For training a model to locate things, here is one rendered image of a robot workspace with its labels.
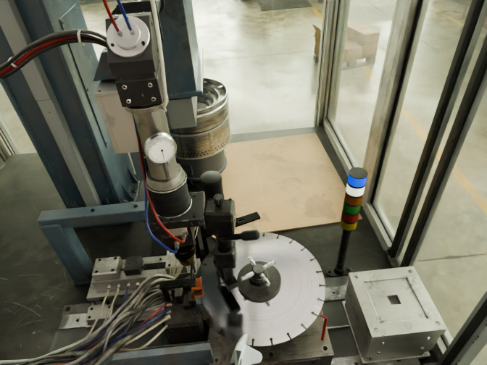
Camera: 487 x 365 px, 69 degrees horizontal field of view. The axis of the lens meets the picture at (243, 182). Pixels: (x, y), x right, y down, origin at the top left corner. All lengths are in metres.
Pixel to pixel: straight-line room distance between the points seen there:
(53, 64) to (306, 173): 1.01
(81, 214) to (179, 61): 0.50
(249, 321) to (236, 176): 0.80
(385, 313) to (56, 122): 1.06
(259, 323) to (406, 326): 0.35
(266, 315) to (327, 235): 0.52
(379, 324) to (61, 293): 0.95
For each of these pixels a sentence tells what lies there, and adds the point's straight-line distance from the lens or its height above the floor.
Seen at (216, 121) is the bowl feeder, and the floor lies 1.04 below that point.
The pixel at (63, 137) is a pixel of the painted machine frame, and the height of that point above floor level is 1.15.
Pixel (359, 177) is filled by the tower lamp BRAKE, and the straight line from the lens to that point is 0.91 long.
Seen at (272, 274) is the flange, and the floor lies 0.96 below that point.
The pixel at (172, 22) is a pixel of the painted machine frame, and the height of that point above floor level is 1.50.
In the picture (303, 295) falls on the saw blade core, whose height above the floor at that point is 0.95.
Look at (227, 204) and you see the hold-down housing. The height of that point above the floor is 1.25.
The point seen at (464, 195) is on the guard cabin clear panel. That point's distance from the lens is 0.92.
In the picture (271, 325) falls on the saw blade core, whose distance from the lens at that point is 0.88.
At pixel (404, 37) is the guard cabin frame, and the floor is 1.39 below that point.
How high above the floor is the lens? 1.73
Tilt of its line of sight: 40 degrees down
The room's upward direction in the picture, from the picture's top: 4 degrees counter-clockwise
